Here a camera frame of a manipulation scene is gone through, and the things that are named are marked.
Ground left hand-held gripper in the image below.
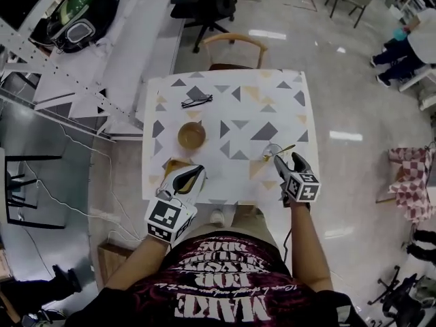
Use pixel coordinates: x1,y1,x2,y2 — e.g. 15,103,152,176
144,163,208,244

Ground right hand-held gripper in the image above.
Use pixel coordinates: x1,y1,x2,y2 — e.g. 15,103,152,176
272,152,322,208

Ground small gold spoon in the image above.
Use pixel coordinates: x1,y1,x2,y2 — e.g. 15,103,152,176
262,143,297,161

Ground clear drinking glass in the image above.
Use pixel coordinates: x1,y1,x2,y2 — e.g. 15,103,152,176
262,142,284,164

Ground person's left forearm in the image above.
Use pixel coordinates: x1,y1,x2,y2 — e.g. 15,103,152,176
101,234,172,293

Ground person's right forearm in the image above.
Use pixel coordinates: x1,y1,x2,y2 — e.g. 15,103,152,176
288,202,334,293

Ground rectangular tan bowl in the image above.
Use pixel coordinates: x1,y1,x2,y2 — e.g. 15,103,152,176
163,157,206,196

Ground person's white shoe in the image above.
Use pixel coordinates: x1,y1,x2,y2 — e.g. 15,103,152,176
209,207,226,228

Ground round brown bowl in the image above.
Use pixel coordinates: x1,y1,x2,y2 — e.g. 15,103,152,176
176,121,208,150

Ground person's khaki trouser leg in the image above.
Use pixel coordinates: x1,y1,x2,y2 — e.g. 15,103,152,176
230,204,284,252

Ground white triangle patterned table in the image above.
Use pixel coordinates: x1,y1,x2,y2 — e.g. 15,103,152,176
140,67,322,206

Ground black eyeglasses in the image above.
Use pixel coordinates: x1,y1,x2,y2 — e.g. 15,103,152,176
180,93,214,110

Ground dark red printed shirt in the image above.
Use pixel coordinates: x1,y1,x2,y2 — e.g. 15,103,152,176
67,231,359,327

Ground cardboard box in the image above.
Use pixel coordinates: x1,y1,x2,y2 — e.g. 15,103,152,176
97,241,138,286

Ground red white checkered cloth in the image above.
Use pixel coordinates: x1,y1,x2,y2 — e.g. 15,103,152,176
387,146,436,223

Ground wooden chair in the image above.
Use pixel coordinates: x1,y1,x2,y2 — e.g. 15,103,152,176
200,32,269,72

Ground white metal shelf rack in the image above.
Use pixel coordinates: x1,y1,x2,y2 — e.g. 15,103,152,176
0,0,185,143

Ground small white table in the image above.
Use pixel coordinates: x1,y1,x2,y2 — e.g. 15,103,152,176
397,62,436,94

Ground black swivel chair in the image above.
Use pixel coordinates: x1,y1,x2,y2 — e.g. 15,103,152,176
367,265,436,327

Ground black office chair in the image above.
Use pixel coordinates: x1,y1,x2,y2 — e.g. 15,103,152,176
170,0,238,55

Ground black green backpack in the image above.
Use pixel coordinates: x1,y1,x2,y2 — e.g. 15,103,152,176
45,0,119,55

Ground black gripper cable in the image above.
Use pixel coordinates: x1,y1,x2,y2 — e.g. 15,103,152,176
281,205,296,264

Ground white floor cable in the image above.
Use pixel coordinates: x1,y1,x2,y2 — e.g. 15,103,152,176
20,121,144,243

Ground black metal frame stool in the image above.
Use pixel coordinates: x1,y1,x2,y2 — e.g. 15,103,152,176
4,154,66,230

